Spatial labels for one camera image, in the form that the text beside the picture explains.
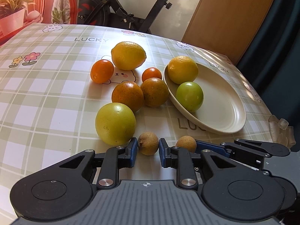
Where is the yellow lemon with tip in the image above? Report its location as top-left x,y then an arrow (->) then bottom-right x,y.
111,41 -> 146,71

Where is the plaid bunny tablecloth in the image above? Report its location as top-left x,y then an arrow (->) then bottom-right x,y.
1,23 -> 271,224

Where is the wooden door panel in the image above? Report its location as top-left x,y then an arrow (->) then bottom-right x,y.
182,0 -> 273,64

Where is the yellow-green apple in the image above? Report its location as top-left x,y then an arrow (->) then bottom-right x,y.
95,103 -> 136,146

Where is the round yellow lemon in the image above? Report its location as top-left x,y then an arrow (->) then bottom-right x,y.
167,55 -> 199,84

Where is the small round orange tangerine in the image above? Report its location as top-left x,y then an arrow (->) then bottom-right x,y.
142,67 -> 162,82

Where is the black exercise bike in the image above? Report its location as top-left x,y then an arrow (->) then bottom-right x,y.
76,0 -> 200,34

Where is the beige round plate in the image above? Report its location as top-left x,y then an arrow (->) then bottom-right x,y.
163,64 -> 246,134

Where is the dark teal curtain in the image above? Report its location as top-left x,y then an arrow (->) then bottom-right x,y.
237,0 -> 299,142

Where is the oval bright orange kumquat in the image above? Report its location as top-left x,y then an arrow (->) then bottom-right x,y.
90,59 -> 114,84

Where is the brownish orange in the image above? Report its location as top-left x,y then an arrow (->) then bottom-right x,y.
140,78 -> 169,107
111,81 -> 144,113

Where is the printed backdrop cloth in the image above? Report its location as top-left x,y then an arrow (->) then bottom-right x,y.
1,0 -> 79,44

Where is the brown longan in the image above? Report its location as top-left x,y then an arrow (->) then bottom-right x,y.
176,136 -> 197,152
138,132 -> 159,156

